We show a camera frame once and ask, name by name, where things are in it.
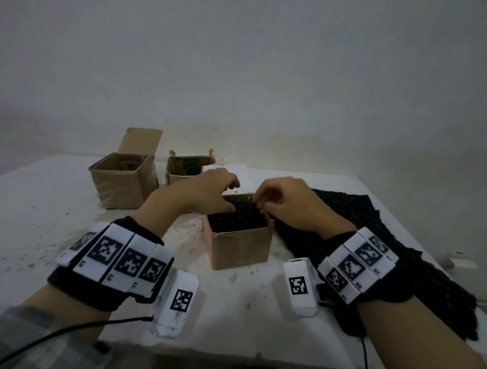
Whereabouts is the person's left hand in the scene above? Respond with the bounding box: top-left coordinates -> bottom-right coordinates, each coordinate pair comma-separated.
173,168 -> 241,222

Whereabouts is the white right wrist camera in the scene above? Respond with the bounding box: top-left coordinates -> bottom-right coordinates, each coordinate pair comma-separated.
283,258 -> 320,318

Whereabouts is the pile of black bubble wrap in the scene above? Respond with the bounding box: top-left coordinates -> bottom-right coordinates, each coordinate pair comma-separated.
272,189 -> 479,342

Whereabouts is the black left camera cable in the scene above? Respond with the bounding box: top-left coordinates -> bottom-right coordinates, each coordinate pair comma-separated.
0,316 -> 155,365

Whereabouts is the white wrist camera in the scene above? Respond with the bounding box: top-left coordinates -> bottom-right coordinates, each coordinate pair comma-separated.
283,258 -> 320,318
149,270 -> 200,339

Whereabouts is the left wrist marker band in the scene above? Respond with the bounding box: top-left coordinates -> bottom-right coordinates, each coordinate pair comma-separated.
47,215 -> 175,312

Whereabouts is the paper box with white lid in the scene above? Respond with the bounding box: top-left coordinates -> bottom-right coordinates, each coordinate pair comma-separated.
201,163 -> 274,271

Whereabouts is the paper box with notched rim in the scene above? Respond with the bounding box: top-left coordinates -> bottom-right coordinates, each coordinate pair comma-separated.
164,149 -> 217,186

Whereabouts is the person's right forearm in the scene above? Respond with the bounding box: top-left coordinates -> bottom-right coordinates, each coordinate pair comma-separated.
357,294 -> 486,369

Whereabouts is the person's right hand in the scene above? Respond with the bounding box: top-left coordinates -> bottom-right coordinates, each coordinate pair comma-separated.
253,176 -> 357,241

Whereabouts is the person's left forearm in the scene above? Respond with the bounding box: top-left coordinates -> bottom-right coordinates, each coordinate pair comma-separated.
0,188 -> 180,369

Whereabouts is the white plastic block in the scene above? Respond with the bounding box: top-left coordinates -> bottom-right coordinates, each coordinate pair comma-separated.
443,250 -> 478,271

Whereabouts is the paper box with tall flap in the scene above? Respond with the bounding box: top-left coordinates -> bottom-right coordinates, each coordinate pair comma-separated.
88,127 -> 163,210

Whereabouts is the black bubble wrap piece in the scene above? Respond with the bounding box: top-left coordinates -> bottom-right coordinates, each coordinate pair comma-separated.
207,198 -> 269,233

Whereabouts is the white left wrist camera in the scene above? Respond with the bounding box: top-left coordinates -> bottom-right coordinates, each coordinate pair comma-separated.
149,270 -> 200,339

